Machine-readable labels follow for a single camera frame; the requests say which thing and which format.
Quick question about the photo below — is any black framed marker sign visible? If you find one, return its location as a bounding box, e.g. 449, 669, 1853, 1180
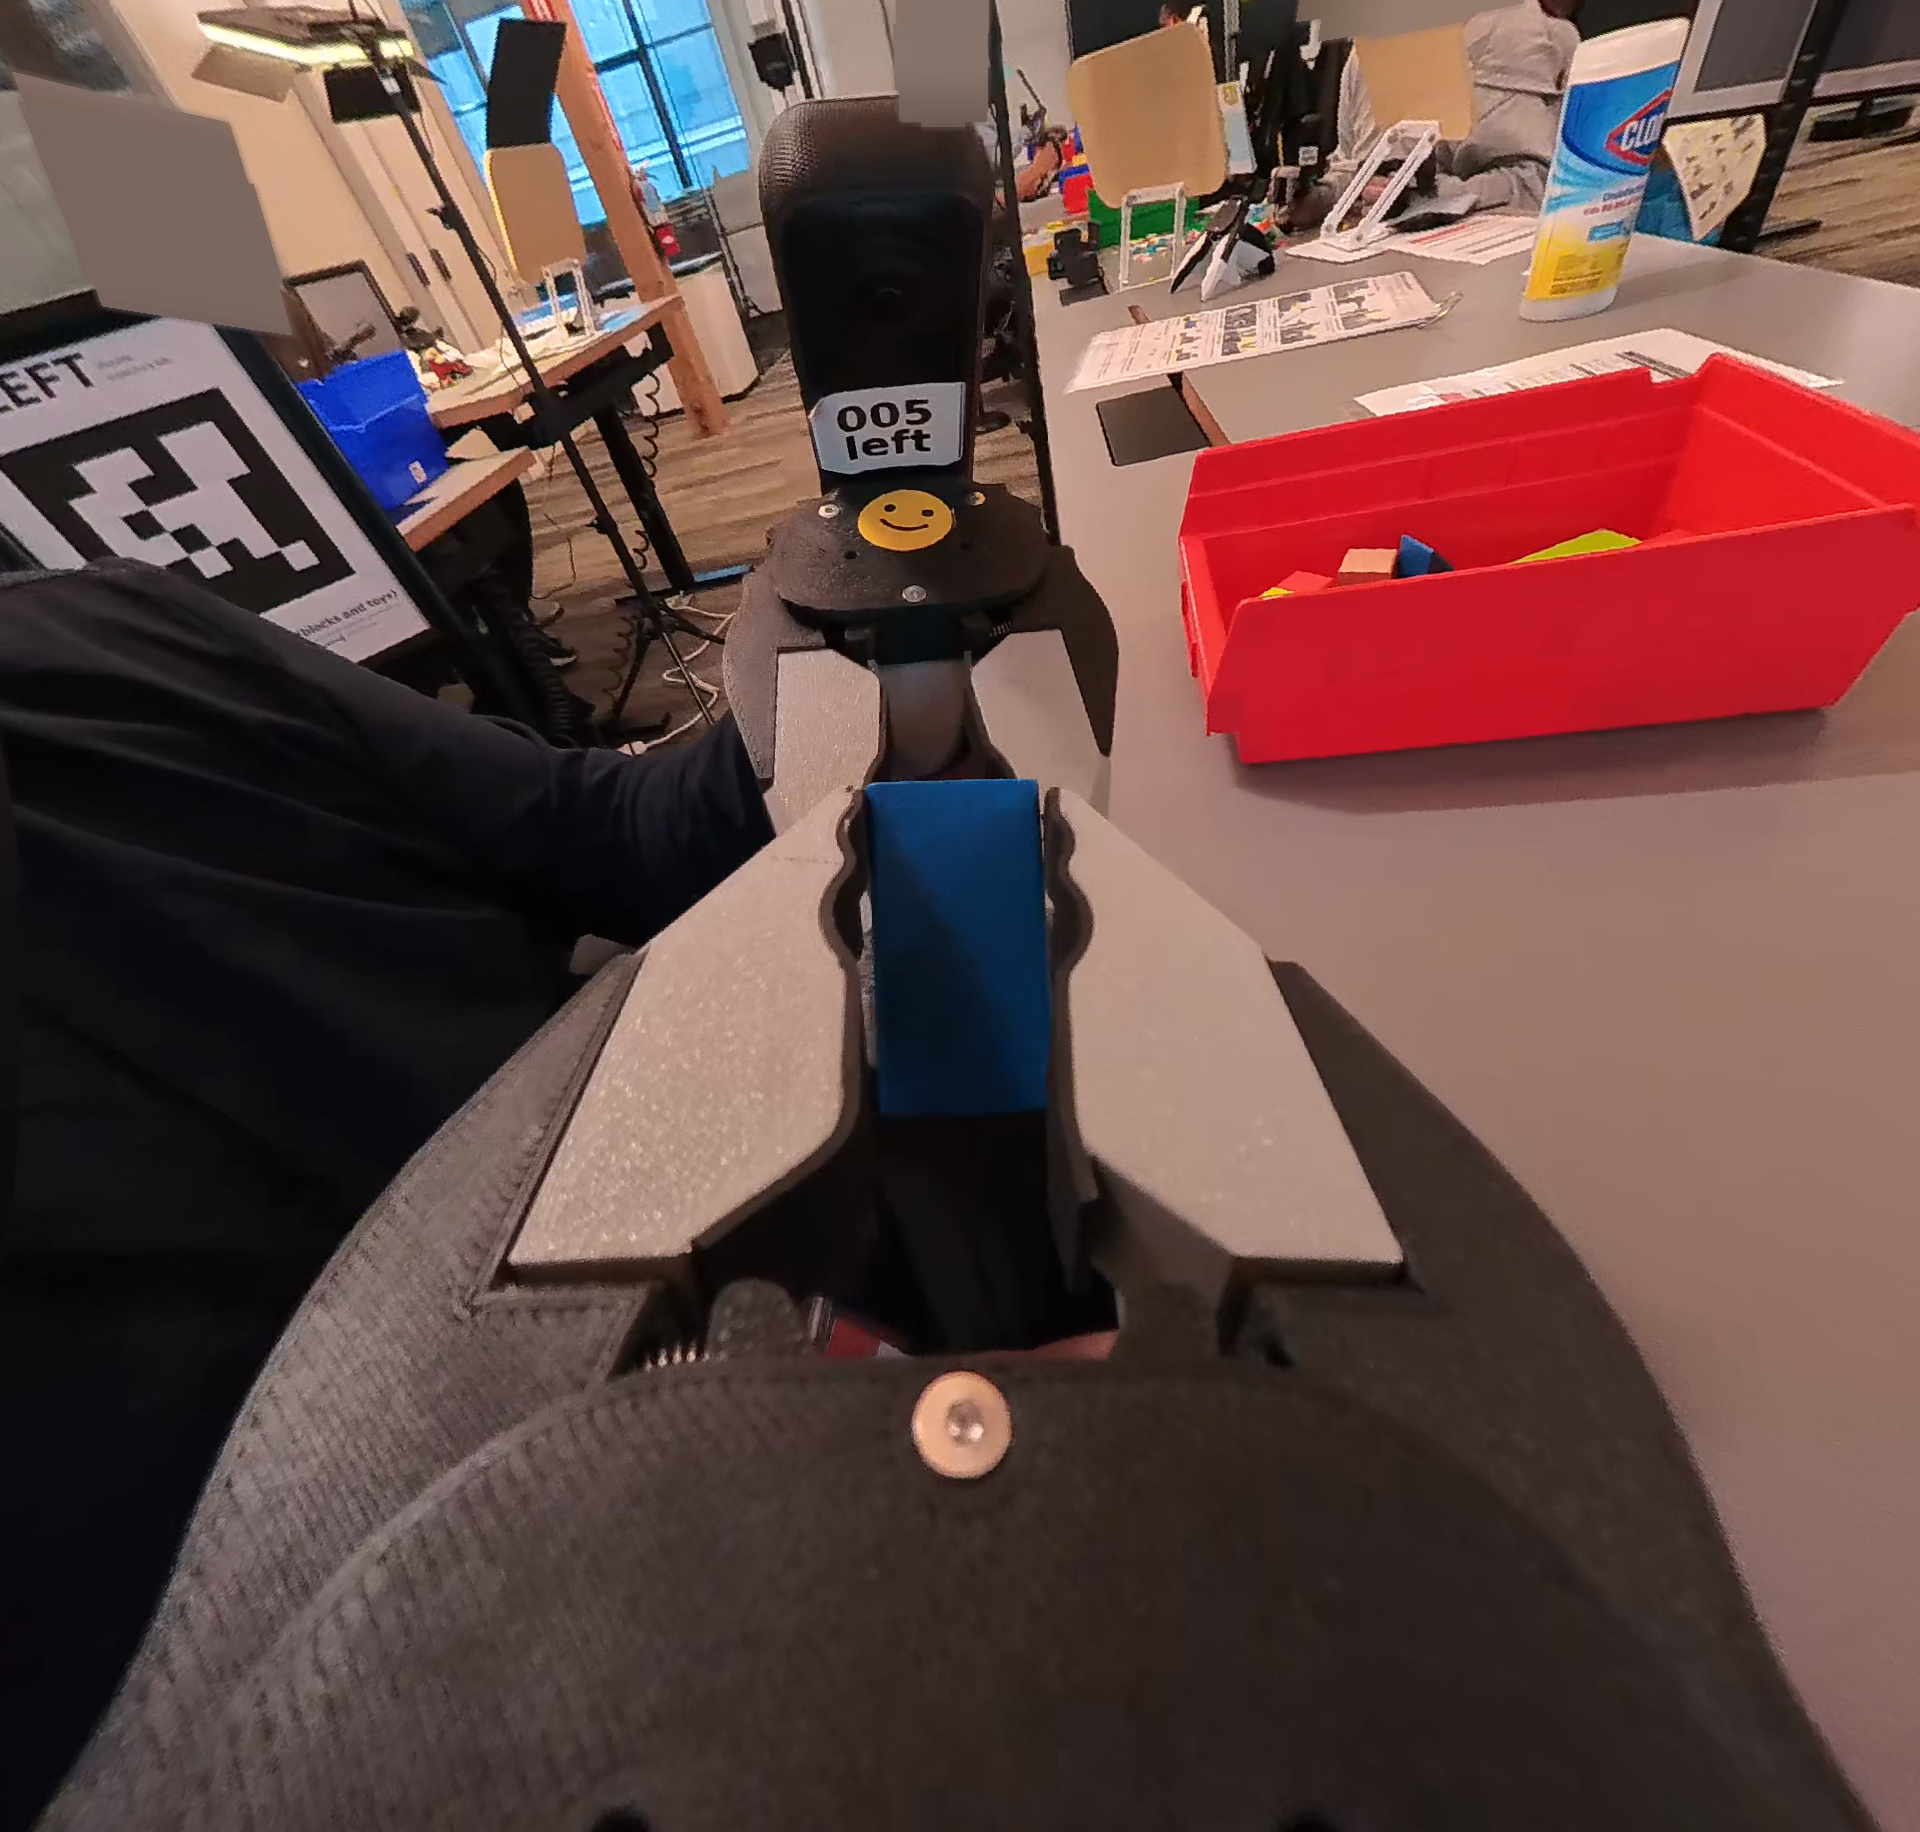
0, 317, 452, 671

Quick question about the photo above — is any grey panel on stand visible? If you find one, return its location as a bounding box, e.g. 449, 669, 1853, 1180
1665, 0, 1920, 124

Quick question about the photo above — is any wooden top desk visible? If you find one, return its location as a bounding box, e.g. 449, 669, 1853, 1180
396, 293, 708, 604

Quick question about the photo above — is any LED panel light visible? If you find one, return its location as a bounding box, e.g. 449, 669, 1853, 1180
196, 4, 424, 75

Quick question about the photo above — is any tan wooden board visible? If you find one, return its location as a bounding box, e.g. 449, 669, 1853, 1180
1066, 21, 1233, 210

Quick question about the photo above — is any pale board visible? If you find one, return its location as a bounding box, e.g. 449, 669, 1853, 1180
483, 144, 590, 280

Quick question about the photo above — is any white cabinet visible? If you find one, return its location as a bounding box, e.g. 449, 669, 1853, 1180
674, 264, 764, 395

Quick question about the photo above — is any wooden post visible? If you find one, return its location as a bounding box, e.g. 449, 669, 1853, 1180
483, 0, 733, 434

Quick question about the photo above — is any wide blue block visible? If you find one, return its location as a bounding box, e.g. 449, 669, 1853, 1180
861, 777, 1055, 1120

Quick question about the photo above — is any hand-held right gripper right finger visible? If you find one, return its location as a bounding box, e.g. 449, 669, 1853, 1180
1042, 789, 1410, 1345

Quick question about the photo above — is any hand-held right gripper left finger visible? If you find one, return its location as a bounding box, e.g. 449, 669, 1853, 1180
503, 787, 873, 1280

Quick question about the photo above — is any blue plastic bin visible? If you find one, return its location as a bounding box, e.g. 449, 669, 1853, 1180
297, 348, 452, 517

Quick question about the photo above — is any black white device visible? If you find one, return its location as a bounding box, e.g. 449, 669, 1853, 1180
1169, 197, 1279, 299

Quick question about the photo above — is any white paper sheet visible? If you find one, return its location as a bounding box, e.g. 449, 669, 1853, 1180
1355, 327, 1846, 419

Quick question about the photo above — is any white wipes canister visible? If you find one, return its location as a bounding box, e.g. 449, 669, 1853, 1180
1517, 17, 1693, 324

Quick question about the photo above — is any person's left forearm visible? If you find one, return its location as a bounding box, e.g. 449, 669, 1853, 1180
0, 555, 778, 963

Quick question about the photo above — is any printed picture sheet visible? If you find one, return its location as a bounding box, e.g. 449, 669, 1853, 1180
1066, 270, 1464, 395

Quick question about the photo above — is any green toy box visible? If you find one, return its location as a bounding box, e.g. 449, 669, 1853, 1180
1083, 173, 1202, 236

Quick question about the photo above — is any white folding stand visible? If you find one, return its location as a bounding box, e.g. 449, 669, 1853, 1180
1318, 122, 1445, 255

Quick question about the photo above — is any red plastic bin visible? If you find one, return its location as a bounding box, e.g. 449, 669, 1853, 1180
1176, 353, 1920, 765

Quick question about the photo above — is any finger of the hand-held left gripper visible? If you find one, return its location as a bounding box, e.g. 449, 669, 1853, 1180
769, 647, 889, 835
968, 631, 1114, 817

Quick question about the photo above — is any clear acrylic stand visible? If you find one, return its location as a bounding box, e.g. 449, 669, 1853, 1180
1116, 180, 1189, 292

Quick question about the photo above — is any black flag panel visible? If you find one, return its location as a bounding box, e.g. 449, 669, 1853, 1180
480, 17, 573, 153

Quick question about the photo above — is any printed paper card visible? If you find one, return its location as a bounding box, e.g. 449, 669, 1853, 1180
1657, 114, 1771, 243

